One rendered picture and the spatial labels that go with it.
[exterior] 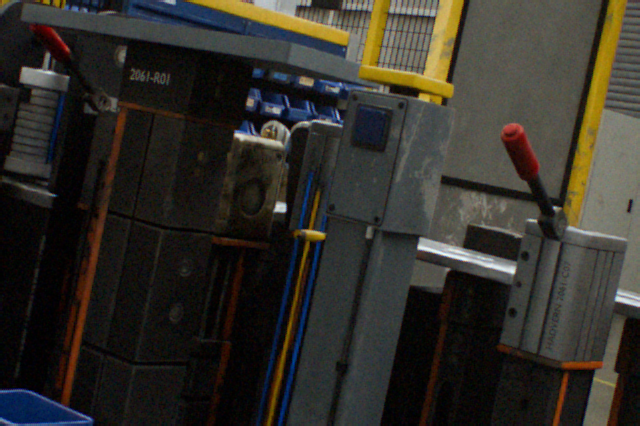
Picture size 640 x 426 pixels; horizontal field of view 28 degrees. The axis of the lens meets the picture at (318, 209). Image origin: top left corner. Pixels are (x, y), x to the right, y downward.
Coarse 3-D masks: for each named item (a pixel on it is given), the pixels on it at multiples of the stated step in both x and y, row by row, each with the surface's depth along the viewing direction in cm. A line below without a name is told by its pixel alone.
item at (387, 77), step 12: (360, 72) 107; (372, 72) 106; (384, 72) 105; (396, 72) 105; (408, 72) 104; (384, 84) 108; (396, 84) 105; (408, 84) 104; (420, 84) 104; (432, 84) 105; (444, 84) 107; (444, 96) 107
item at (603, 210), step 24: (624, 120) 1293; (600, 144) 1275; (624, 144) 1300; (600, 168) 1282; (624, 168) 1307; (600, 192) 1289; (624, 192) 1314; (600, 216) 1295; (624, 216) 1321; (624, 264) 1335; (624, 288) 1342
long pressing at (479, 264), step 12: (276, 204) 162; (276, 216) 147; (420, 240) 149; (420, 252) 134; (432, 252) 133; (444, 252) 133; (456, 252) 144; (468, 252) 145; (444, 264) 132; (456, 264) 131; (468, 264) 130; (480, 264) 130; (492, 264) 129; (504, 264) 138; (516, 264) 142; (480, 276) 129; (492, 276) 129; (504, 276) 128; (624, 300) 120; (636, 300) 126; (624, 312) 119; (636, 312) 119
